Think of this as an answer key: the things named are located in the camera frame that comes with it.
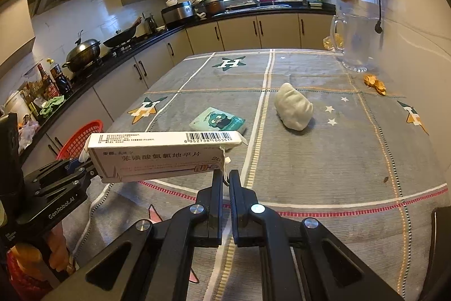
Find dark chair backrest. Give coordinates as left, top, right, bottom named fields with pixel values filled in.
left=430, top=206, right=451, bottom=301

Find brown pot with lid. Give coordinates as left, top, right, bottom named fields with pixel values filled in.
left=201, top=0, right=226, bottom=15

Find red plastic mesh basket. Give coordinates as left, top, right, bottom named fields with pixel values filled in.
left=56, top=120, right=104, bottom=161

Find gas stove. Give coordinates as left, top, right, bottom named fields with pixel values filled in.
left=70, top=36, right=159, bottom=76

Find black kitchen countertop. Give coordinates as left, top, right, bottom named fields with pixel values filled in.
left=17, top=2, right=337, bottom=155

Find red label sauce bottle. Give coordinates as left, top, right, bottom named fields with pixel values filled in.
left=37, top=63, right=57, bottom=99

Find green dish cloth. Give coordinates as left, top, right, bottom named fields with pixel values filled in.
left=39, top=95, right=66, bottom=116

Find dark soy sauce bottle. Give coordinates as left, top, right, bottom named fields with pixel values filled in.
left=49, top=58, right=72, bottom=95

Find yellow plastic bag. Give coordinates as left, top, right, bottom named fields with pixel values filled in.
left=323, top=34, right=344, bottom=51

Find beige base cabinets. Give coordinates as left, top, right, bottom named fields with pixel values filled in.
left=21, top=12, right=337, bottom=164

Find pink plastic bag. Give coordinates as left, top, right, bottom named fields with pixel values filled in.
left=17, top=119, right=41, bottom=153

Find steel wok with lid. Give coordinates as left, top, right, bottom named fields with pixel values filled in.
left=63, top=29, right=103, bottom=73

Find cartoon print tissue pack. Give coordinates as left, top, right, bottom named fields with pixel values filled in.
left=189, top=106, right=246, bottom=137

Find clear glass pitcher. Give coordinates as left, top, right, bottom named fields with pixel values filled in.
left=330, top=14, right=381, bottom=73

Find black frying pan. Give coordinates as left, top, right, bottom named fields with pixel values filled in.
left=102, top=16, right=143, bottom=48

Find grey star print tablecloth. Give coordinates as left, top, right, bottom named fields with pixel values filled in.
left=61, top=49, right=451, bottom=301

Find white medicine box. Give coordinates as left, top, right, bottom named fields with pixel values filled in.
left=86, top=131, right=249, bottom=184

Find steel rice cooker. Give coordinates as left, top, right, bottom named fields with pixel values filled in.
left=161, top=1, right=195, bottom=27

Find white pot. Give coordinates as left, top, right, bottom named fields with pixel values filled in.
left=2, top=89, right=29, bottom=119

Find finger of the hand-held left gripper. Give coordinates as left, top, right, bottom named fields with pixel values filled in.
left=33, top=165, right=103, bottom=199
left=23, top=157, right=89, bottom=187

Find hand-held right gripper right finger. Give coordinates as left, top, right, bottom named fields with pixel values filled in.
left=229, top=169, right=406, bottom=301

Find person's left hand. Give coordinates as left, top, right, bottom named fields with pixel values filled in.
left=47, top=223, right=76, bottom=278

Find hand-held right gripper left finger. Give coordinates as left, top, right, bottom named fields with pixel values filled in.
left=40, top=169, right=224, bottom=301

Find group of condiment bottles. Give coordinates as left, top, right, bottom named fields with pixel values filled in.
left=19, top=79, right=45, bottom=118

